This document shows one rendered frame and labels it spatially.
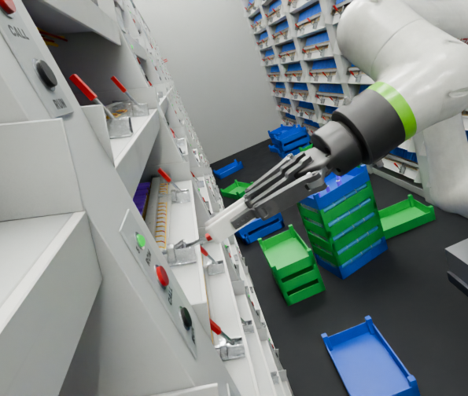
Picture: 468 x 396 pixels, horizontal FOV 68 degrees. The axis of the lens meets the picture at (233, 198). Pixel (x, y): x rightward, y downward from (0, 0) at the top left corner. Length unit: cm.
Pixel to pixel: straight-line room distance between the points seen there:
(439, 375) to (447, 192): 61
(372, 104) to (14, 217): 42
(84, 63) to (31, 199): 72
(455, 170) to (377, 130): 64
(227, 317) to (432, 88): 51
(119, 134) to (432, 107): 40
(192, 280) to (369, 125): 31
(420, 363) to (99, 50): 136
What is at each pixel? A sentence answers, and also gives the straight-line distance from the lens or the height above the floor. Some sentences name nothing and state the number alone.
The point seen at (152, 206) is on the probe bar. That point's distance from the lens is 69.
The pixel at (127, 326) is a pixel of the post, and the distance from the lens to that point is 24.
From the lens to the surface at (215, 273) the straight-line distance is 84.
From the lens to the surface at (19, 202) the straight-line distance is 21.
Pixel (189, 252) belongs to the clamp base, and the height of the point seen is 91.
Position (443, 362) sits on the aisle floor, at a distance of 144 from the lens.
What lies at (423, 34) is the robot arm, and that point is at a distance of 56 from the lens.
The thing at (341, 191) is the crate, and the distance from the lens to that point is 163.
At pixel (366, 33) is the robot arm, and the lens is 58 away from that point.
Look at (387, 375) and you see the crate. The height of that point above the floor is 0.
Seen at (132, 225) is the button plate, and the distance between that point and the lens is 26.
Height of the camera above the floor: 113
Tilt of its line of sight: 21 degrees down
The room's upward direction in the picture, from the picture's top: 23 degrees counter-clockwise
